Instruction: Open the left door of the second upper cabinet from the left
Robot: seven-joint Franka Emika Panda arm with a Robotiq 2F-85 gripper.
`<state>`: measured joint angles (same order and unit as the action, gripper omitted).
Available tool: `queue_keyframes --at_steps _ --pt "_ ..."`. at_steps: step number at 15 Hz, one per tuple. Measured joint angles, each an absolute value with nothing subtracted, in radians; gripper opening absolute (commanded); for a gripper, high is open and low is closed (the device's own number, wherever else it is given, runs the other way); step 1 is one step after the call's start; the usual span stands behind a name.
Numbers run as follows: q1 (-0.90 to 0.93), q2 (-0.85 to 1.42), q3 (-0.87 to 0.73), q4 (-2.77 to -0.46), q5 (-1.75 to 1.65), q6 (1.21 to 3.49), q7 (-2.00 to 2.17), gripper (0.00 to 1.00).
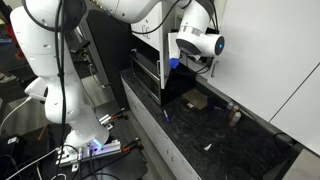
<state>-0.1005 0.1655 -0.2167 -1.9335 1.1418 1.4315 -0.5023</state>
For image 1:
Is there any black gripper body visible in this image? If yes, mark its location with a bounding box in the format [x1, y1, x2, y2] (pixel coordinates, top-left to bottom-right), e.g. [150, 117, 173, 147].
[182, 53, 212, 73]

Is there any white lower cabinet row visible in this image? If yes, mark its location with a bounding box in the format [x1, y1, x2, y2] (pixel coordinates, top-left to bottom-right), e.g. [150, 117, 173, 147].
[119, 75, 203, 180]

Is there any flat brown cardboard box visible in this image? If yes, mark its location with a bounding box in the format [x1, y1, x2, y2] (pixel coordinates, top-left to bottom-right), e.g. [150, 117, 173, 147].
[182, 88, 209, 111]

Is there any dark blue cup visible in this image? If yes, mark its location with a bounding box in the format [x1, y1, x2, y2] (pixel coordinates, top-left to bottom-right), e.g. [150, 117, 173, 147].
[207, 95, 223, 113]

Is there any black steel microwave oven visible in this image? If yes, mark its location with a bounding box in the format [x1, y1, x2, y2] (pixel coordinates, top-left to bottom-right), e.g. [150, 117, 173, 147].
[129, 49, 197, 107]

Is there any dark blue squeeze bottle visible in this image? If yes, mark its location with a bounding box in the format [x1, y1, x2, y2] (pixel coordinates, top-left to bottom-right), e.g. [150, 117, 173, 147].
[225, 100, 235, 114]

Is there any blue marker pen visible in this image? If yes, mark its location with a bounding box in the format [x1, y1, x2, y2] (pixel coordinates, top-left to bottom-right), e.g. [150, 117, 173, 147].
[162, 109, 171, 124]

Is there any red brown squeeze bottle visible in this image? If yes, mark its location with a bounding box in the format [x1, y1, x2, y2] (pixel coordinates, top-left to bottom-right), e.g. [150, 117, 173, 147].
[228, 104, 240, 122]

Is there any clear white squeeze bottle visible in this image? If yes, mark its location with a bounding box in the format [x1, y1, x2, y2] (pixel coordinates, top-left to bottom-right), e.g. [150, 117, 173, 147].
[229, 111, 242, 128]

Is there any tall black panel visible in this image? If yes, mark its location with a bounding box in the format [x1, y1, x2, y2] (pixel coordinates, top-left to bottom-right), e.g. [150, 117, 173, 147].
[85, 9, 135, 109]

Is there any black clamp orange grip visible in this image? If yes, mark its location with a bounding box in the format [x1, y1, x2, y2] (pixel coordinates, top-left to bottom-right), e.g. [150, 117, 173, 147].
[111, 108, 130, 122]
[121, 137, 144, 153]

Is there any black robot cart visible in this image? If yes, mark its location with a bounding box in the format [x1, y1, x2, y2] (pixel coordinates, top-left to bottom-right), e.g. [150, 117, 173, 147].
[0, 99, 149, 180]

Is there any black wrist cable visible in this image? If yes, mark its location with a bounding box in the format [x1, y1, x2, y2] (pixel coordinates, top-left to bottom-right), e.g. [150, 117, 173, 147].
[179, 56, 215, 76]

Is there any white wrist mount blue end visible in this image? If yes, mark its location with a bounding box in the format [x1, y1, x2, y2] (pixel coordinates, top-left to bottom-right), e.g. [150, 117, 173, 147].
[167, 32, 183, 70]

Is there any silver metal bracket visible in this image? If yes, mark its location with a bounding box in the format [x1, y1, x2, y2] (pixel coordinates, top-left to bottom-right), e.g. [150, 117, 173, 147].
[98, 113, 114, 131]

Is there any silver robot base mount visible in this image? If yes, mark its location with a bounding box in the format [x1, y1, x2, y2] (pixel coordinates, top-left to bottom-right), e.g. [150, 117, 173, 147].
[54, 139, 123, 168]

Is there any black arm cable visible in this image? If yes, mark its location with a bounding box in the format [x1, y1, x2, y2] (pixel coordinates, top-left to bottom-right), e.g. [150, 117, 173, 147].
[21, 0, 68, 161]

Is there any white cable with plug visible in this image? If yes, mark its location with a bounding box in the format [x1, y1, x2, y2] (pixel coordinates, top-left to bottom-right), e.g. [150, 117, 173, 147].
[0, 78, 48, 134]

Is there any orange tool handle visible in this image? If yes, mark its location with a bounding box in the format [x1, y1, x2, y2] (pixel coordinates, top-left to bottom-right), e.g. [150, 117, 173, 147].
[37, 124, 48, 142]

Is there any thin white cable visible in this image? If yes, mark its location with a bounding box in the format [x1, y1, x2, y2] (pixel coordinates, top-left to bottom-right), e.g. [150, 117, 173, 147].
[6, 148, 58, 180]

